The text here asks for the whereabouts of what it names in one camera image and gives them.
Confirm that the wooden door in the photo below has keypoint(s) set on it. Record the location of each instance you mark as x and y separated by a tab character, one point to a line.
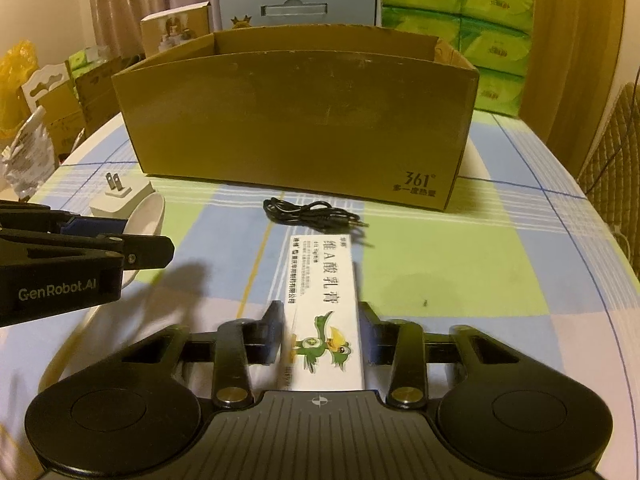
570	60

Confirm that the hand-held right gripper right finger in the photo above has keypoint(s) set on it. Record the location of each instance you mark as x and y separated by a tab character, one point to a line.
372	330

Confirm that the white round dish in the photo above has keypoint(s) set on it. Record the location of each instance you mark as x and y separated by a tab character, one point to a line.
147	220

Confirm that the long white ointment box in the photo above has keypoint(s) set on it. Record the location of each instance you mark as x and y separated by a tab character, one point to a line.
322	285

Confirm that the yellow plastic bag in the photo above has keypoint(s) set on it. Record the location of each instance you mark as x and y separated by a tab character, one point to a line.
15	85

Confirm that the light blue box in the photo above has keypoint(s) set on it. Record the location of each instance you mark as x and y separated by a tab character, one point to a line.
240	7

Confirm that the brown cardboard box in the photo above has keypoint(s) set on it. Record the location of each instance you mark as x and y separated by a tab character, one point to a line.
300	115

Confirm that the checkered cloth desktop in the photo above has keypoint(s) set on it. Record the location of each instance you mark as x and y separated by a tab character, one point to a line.
500	270

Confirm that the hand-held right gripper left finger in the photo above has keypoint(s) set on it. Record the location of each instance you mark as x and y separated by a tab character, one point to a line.
272	325

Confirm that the silver foil bag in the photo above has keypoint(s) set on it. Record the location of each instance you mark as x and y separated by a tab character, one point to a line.
27	155

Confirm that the white plug charger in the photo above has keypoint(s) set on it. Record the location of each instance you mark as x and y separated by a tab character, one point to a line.
125	200

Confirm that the chair with quilted cover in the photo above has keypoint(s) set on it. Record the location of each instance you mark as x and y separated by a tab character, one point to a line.
617	175

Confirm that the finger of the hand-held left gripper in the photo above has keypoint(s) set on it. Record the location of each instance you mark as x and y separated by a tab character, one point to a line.
145	252
85	225

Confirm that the stack of green tissue packs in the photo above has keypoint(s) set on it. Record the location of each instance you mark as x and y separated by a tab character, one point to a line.
465	35

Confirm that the white hanging card packaging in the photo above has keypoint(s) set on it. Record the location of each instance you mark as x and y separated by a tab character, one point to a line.
45	82

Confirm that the small brown cardboard carton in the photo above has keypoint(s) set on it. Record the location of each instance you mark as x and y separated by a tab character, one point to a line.
62	120

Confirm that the small figure-print box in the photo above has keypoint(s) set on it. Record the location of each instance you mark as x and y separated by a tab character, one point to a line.
172	30

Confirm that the single green tissue pack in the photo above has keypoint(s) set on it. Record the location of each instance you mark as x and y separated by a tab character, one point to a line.
85	60

